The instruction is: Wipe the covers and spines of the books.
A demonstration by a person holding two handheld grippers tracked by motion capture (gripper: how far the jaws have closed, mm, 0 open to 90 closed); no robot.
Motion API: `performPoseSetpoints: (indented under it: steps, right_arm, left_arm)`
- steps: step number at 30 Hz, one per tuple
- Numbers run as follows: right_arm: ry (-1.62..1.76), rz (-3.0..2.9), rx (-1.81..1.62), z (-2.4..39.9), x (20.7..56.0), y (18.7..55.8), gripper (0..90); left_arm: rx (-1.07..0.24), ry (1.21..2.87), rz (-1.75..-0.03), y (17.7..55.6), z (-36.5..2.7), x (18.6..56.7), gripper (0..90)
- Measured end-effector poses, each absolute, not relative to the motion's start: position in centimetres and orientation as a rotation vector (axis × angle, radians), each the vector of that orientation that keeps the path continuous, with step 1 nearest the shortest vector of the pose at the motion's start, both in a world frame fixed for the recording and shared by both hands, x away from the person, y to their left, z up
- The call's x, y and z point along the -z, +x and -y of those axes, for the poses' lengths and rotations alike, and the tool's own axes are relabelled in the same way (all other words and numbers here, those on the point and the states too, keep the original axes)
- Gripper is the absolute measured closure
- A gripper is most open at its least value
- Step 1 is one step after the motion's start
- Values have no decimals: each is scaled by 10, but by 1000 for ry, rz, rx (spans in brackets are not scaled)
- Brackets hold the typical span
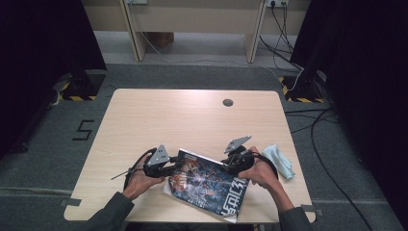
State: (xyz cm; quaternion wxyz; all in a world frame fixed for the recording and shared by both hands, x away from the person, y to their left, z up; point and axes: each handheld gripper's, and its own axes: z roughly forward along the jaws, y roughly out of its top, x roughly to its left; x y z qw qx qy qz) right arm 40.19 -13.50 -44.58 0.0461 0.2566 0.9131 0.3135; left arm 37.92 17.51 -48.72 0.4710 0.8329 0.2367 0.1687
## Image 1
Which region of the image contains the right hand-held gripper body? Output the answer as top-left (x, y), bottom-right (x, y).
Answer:
top-left (223, 135), bottom-right (257, 176)

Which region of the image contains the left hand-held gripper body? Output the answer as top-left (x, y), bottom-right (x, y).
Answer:
top-left (142, 143), bottom-right (171, 179)

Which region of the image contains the dark illustrated magazine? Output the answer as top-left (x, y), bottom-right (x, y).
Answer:
top-left (163, 148), bottom-right (250, 224)

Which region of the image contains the light blue cloth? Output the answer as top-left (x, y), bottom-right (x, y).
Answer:
top-left (262, 143), bottom-right (296, 180)

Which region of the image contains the person's right hand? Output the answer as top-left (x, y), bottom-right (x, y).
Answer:
top-left (238, 146), bottom-right (280, 195)

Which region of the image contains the person's left hand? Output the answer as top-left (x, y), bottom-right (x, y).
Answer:
top-left (121, 156), bottom-right (166, 201)

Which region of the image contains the grey tape strip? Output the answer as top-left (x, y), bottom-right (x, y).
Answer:
top-left (59, 197), bottom-right (83, 208)
top-left (300, 204), bottom-right (324, 218)

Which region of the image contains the black stand base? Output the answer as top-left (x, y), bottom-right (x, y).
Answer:
top-left (278, 68), bottom-right (328, 104)
top-left (60, 68), bottom-right (107, 102)

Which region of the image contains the black curtain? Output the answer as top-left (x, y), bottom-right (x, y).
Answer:
top-left (290, 0), bottom-right (408, 222)
top-left (0, 0), bottom-right (108, 160)

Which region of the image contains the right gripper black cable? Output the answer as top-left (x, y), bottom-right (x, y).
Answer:
top-left (253, 152), bottom-right (279, 181)

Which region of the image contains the black cable tie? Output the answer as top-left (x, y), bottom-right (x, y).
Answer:
top-left (110, 168), bottom-right (136, 181)

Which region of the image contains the thin black floor cable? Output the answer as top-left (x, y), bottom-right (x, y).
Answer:
top-left (284, 108), bottom-right (339, 134)

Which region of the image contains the long black floor cable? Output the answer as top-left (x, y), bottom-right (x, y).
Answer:
top-left (310, 109), bottom-right (374, 231)

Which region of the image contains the white floor cable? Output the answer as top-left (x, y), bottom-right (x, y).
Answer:
top-left (139, 32), bottom-right (304, 90)

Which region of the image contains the black power cable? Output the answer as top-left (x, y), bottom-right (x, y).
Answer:
top-left (270, 3), bottom-right (294, 54)
top-left (259, 35), bottom-right (303, 70)

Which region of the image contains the white wall socket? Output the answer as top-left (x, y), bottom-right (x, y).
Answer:
top-left (266, 0), bottom-right (290, 8)

